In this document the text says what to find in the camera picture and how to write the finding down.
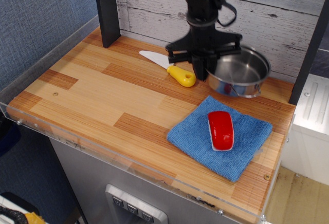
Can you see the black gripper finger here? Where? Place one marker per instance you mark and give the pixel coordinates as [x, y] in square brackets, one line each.
[211, 64]
[199, 67]

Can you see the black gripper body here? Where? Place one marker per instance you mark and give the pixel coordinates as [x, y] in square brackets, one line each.
[203, 41]

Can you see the stainless steel pot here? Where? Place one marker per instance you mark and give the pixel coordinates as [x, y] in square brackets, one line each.
[241, 74]

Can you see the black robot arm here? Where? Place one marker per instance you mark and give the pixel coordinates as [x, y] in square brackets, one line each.
[202, 13]

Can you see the blue folded cloth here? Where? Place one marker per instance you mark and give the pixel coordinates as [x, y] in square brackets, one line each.
[193, 138]

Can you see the red toy sushi piece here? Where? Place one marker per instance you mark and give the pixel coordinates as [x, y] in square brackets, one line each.
[221, 130]

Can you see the white side cabinet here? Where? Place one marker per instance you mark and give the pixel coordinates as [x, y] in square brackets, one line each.
[306, 149]

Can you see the silver toy fridge cabinet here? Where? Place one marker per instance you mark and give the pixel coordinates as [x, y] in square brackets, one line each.
[89, 171]

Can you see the silver dispenser button panel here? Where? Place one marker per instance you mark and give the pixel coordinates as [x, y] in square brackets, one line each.
[134, 205]

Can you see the yellow handled toy knife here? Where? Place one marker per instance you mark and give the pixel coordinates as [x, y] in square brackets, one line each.
[183, 77]

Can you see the dark right vertical post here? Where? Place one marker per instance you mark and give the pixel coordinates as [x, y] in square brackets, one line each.
[310, 54]

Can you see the dark vertical post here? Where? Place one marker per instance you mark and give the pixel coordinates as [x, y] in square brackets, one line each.
[310, 54]
[109, 21]

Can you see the dark left vertical post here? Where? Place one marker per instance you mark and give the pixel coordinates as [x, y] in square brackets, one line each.
[109, 21]

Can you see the clear acrylic guard rail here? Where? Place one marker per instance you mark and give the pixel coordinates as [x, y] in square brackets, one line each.
[109, 111]

